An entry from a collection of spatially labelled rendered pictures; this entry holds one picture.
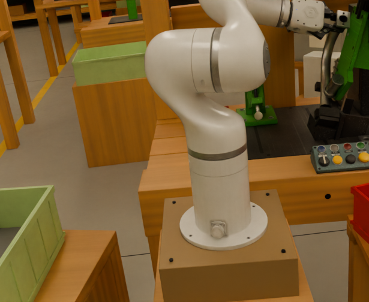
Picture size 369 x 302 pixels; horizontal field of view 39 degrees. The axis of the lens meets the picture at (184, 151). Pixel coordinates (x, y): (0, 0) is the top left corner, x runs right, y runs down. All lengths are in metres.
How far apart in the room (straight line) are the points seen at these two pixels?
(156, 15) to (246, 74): 0.99
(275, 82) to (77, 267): 1.01
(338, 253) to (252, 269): 1.66
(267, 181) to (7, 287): 0.70
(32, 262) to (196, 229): 0.40
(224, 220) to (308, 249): 1.66
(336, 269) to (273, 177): 1.22
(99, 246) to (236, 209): 0.49
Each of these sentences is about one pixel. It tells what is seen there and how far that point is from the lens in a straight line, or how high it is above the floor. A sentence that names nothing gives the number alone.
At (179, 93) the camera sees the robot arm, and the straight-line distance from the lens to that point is 0.95.
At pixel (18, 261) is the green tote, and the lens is 1.21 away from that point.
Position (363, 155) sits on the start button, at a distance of 1.44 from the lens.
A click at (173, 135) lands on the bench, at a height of 0.88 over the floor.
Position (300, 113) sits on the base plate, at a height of 0.90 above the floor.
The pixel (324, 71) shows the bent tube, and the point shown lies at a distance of 1.69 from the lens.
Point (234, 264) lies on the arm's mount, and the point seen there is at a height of 0.94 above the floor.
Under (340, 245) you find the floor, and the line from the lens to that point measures 2.73.
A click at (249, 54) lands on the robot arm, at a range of 0.91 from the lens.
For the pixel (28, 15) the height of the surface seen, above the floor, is 0.25.
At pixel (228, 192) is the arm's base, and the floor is 1.06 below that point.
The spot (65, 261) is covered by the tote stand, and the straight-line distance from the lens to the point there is 1.39.
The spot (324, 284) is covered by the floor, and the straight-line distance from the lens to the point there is 2.48.
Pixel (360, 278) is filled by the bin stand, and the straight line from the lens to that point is 1.50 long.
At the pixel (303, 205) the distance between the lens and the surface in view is 1.45.
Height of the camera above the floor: 1.55
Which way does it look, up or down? 24 degrees down
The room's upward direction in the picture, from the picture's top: 7 degrees counter-clockwise
